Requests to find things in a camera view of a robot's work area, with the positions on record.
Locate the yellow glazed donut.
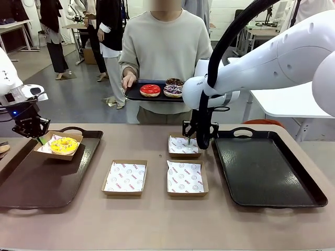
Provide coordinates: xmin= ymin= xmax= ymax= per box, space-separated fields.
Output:
xmin=50 ymin=137 xmax=79 ymax=154

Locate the orange round stool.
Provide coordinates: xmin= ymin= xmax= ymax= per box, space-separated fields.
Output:
xmin=242 ymin=119 xmax=286 ymax=129

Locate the person's right forearm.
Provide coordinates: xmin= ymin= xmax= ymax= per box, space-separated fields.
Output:
xmin=119 ymin=52 xmax=140 ymax=77

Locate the large black handled tray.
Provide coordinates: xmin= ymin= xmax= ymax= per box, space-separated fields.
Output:
xmin=213 ymin=127 xmax=329 ymax=210

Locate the chocolate sprinkled donut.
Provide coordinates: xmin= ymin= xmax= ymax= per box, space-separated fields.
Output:
xmin=165 ymin=77 xmax=185 ymax=87

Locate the person's right hand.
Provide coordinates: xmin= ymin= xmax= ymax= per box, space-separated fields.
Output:
xmin=121 ymin=74 xmax=137 ymax=92

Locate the brown cardboard box tray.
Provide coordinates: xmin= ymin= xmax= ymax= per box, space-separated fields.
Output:
xmin=101 ymin=159 xmax=149 ymax=197
xmin=167 ymin=134 xmax=203 ymax=159
xmin=33 ymin=130 xmax=84 ymax=161
xmin=166 ymin=159 xmax=210 ymax=198

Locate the white smiley printed paper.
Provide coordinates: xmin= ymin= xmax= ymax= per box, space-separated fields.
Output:
xmin=40 ymin=134 xmax=80 ymax=155
xmin=169 ymin=135 xmax=199 ymax=154
xmin=167 ymin=161 xmax=204 ymax=194
xmin=104 ymin=161 xmax=147 ymax=193

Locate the gold mannequin base plate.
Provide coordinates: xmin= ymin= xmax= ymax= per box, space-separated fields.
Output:
xmin=103 ymin=96 xmax=119 ymax=108

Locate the brown cardboard carton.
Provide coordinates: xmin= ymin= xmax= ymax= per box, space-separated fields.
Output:
xmin=83 ymin=48 xmax=98 ymax=65

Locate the large white table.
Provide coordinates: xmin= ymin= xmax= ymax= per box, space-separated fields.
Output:
xmin=227 ymin=56 xmax=335 ymax=143

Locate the grey desk with equipment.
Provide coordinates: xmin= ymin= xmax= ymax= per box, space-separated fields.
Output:
xmin=244 ymin=22 xmax=287 ymax=55

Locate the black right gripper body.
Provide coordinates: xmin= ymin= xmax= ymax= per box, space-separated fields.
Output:
xmin=190 ymin=107 xmax=214 ymax=131

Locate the person in beige sweater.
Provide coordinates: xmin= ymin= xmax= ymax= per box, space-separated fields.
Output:
xmin=118 ymin=1 xmax=214 ymax=125

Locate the grey office chair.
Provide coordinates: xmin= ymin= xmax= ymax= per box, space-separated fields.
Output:
xmin=233 ymin=9 xmax=253 ymax=57

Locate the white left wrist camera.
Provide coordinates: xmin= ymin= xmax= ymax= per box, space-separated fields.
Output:
xmin=20 ymin=84 xmax=49 ymax=102

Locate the bare white mannequin torso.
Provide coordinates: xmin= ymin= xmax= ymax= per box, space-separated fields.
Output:
xmin=65 ymin=0 xmax=84 ymax=21

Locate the brown handled serving tray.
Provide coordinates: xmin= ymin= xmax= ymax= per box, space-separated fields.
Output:
xmin=0 ymin=127 xmax=104 ymax=216

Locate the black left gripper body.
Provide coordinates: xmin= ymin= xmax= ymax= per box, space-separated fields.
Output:
xmin=4 ymin=98 xmax=40 ymax=126

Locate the white workshop table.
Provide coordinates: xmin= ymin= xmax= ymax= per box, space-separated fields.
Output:
xmin=0 ymin=19 xmax=34 ymax=53

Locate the red glazed donut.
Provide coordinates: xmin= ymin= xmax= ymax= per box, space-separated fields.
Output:
xmin=139 ymin=83 xmax=161 ymax=98

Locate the purple sprinkled donut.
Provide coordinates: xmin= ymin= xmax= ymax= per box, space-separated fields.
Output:
xmin=163 ymin=85 xmax=183 ymax=99

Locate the black corrugated cable hose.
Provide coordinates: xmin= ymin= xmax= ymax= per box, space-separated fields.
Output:
xmin=196 ymin=0 xmax=281 ymax=150

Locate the small black serving tray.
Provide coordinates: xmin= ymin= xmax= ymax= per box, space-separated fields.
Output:
xmin=124 ymin=79 xmax=185 ymax=103

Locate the wooden top table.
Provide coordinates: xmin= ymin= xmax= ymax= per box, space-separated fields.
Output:
xmin=62 ymin=22 xmax=88 ymax=66

